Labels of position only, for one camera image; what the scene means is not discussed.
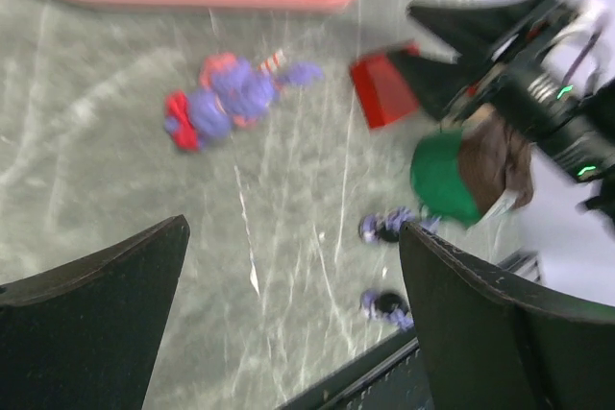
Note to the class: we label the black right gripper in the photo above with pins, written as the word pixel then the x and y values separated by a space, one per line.
pixel 514 37

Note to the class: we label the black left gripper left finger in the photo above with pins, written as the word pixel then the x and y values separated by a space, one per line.
pixel 86 334

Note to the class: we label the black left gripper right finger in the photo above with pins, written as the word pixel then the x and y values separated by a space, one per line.
pixel 492 340

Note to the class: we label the purple black figure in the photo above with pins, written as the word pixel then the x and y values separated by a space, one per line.
pixel 387 306
pixel 385 227

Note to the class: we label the purple bunny pink base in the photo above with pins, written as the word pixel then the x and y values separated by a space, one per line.
pixel 246 92

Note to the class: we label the small purple bunny figure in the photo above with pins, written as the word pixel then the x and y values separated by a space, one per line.
pixel 196 119

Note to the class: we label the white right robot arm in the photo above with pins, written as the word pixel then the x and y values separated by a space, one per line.
pixel 501 48

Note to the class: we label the red flat box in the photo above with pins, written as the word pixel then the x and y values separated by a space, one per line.
pixel 382 93

